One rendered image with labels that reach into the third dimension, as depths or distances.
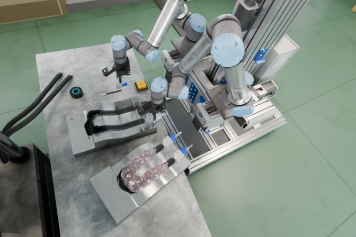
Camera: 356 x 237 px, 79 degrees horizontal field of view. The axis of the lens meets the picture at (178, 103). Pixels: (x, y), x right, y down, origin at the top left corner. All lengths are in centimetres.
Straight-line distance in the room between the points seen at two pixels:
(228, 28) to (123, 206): 94
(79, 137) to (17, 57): 195
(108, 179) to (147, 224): 31
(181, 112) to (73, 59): 111
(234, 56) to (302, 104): 251
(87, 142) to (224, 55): 93
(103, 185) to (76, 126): 41
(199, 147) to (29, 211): 137
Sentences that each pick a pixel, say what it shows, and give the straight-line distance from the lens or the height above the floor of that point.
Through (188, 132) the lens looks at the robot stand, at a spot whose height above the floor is 21.
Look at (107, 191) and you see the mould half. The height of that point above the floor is 91.
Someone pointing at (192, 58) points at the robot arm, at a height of 136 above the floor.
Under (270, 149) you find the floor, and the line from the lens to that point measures 268.
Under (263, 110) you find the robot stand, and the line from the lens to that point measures 160.
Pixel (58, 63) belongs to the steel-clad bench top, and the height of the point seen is 80.
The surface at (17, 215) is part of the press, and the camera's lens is 145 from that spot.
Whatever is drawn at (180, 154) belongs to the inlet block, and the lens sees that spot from 132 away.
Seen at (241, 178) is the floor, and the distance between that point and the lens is 240.
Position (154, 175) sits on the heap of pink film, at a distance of 123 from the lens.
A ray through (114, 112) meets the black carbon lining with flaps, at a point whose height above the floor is 88.
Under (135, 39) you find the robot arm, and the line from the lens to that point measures 125.
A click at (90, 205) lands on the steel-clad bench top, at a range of 134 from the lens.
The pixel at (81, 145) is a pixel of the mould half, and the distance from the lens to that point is 138.
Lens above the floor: 211
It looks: 56 degrees down
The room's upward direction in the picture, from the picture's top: 17 degrees clockwise
